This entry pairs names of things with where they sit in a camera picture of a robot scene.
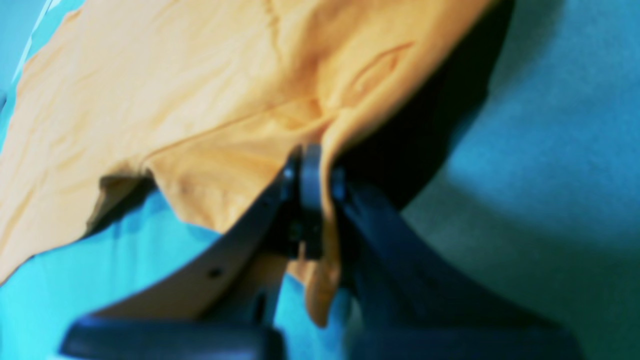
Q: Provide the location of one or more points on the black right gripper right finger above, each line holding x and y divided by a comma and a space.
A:
417, 306

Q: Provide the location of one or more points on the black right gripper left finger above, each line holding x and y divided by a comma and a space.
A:
221, 305

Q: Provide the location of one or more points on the orange T-shirt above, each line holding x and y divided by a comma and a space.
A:
207, 97

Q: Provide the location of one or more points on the green table cloth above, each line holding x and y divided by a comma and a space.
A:
539, 195

